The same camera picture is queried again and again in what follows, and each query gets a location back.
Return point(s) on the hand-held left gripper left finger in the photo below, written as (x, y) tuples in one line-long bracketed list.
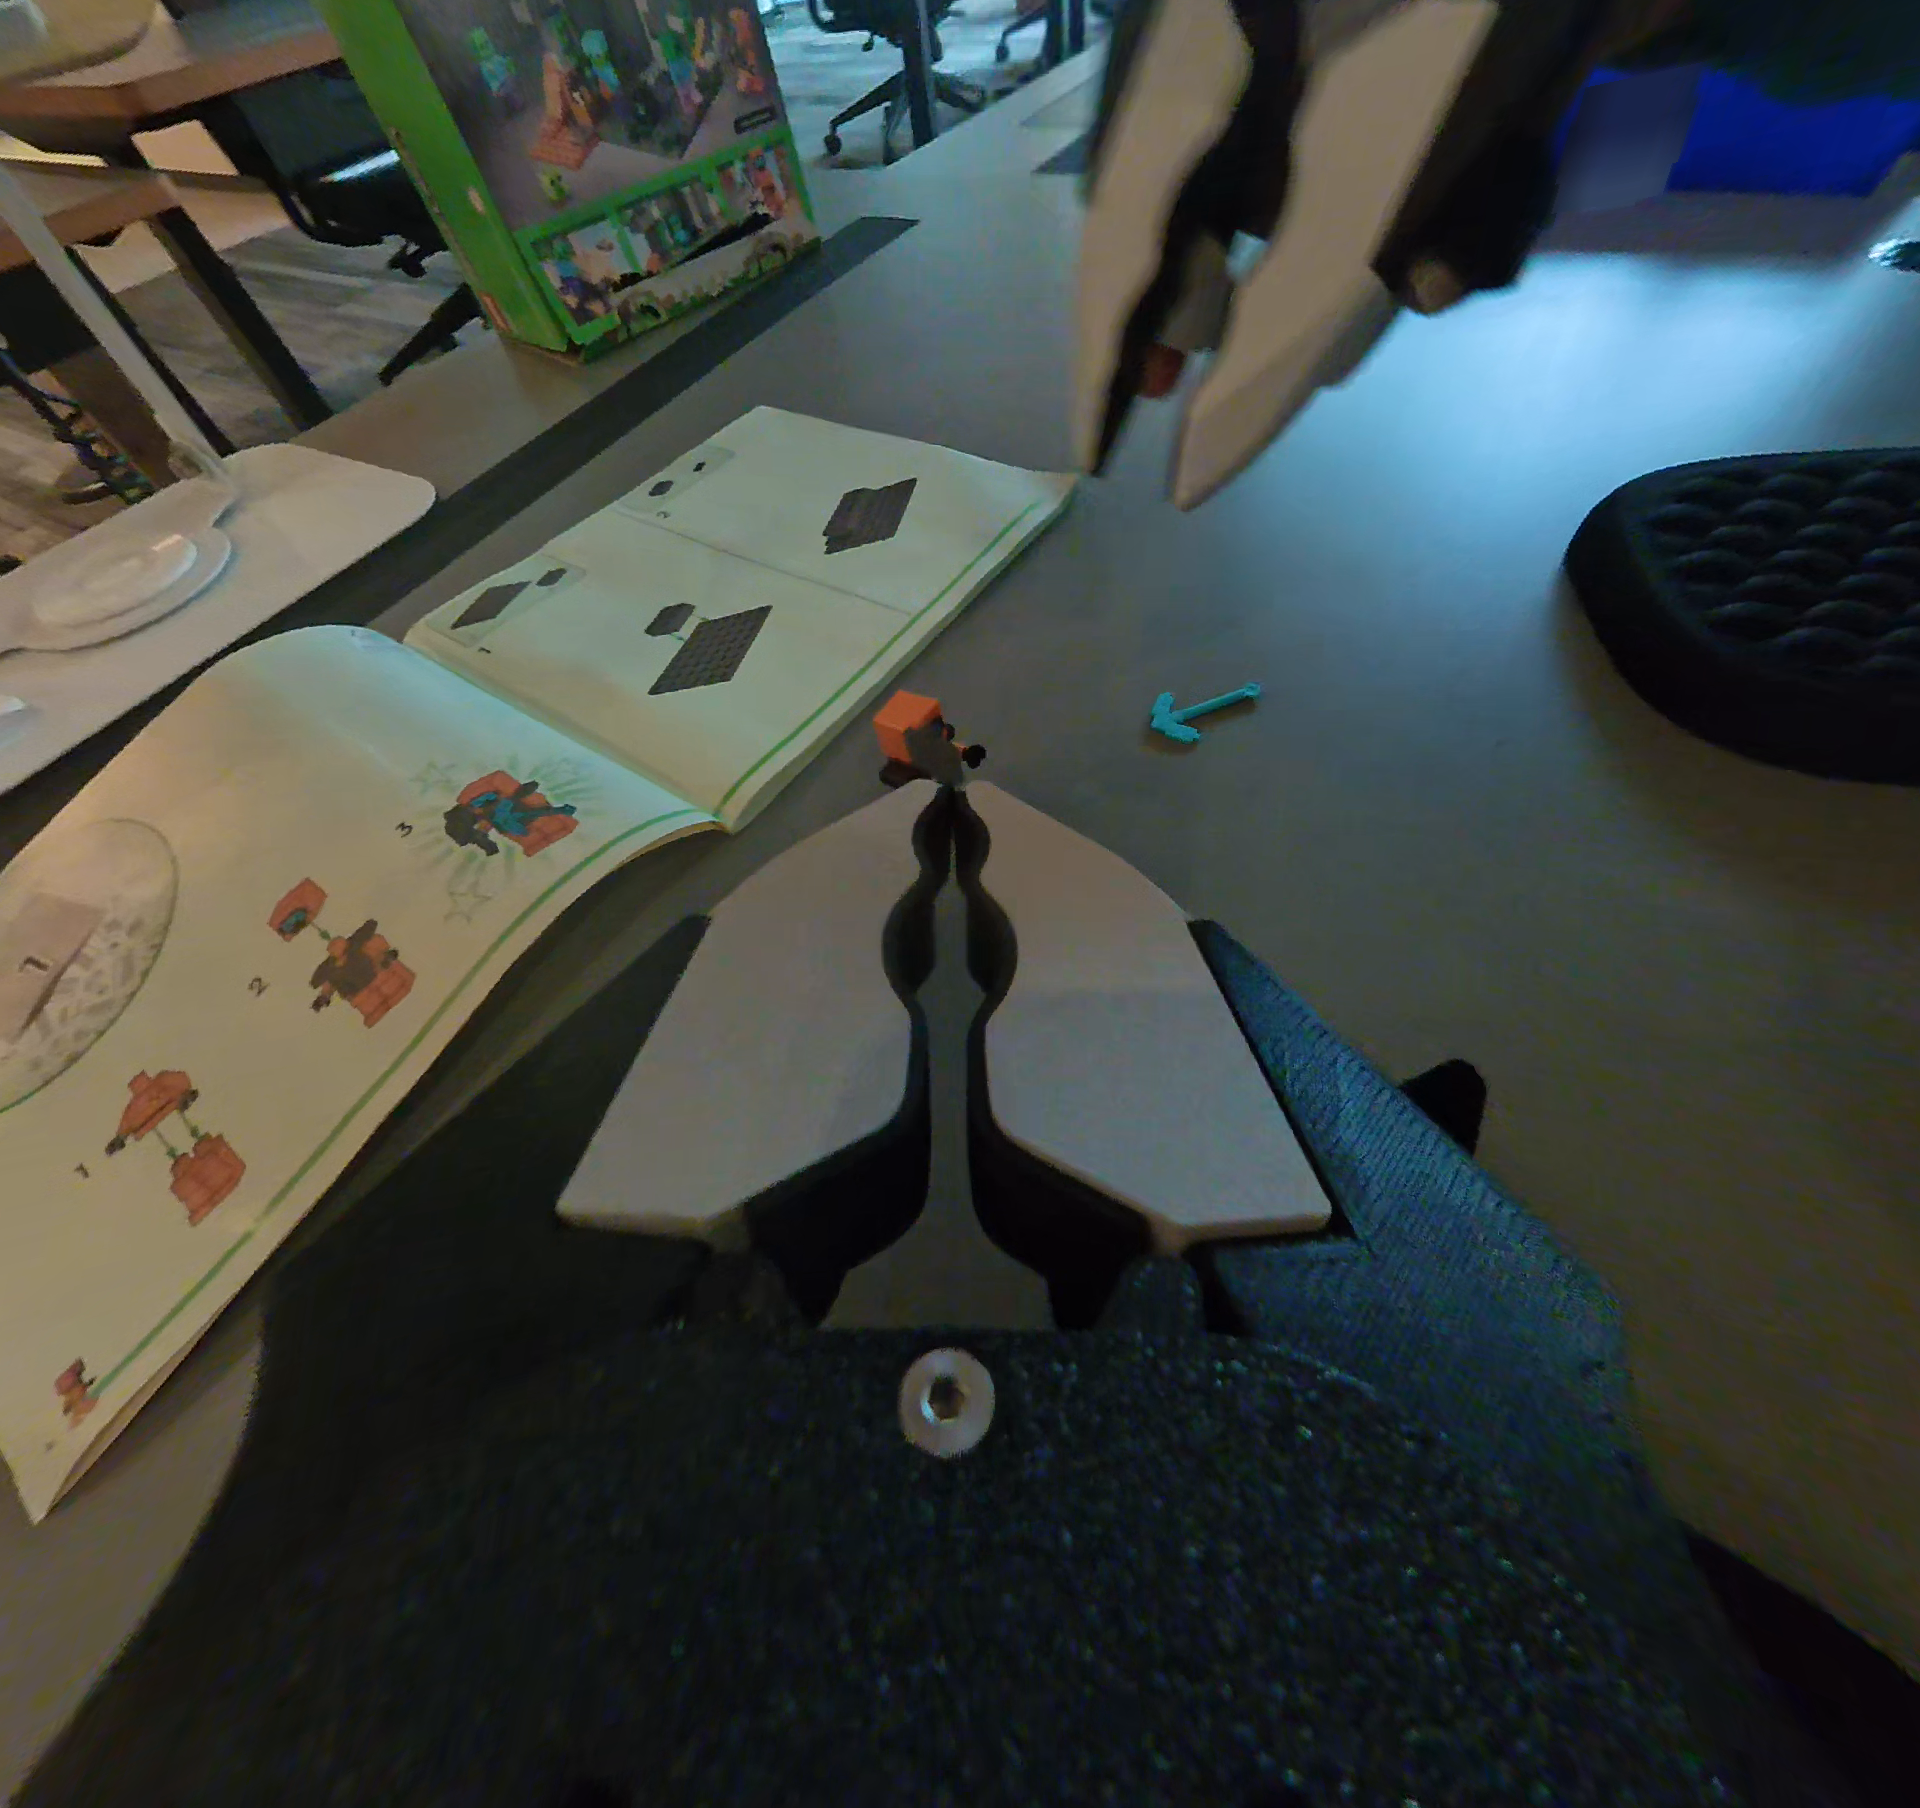
[(750, 1059)]

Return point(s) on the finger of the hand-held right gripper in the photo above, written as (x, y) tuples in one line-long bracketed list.
[(1162, 143), (1336, 217)]

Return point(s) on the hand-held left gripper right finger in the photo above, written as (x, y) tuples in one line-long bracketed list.
[(1140, 1089)]

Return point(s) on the teal toy pickaxe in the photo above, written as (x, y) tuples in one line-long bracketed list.
[(1185, 722)]

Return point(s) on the orange toy brick figure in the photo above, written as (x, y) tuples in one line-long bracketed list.
[(909, 722)]

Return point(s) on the grey desk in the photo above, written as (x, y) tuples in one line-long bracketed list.
[(1426, 939)]

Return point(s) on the open instruction booklet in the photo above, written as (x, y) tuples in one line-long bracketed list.
[(451, 788)]

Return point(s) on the blue storage bin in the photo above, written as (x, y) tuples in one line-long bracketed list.
[(1770, 136)]

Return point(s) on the black mesh pad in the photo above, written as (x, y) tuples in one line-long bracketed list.
[(1770, 608)]

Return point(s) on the white tray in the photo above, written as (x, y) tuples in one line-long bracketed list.
[(329, 520)]

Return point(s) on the green toy set box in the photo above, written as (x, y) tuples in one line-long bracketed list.
[(451, 113)]

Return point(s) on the wooden table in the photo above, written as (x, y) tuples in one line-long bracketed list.
[(179, 75)]

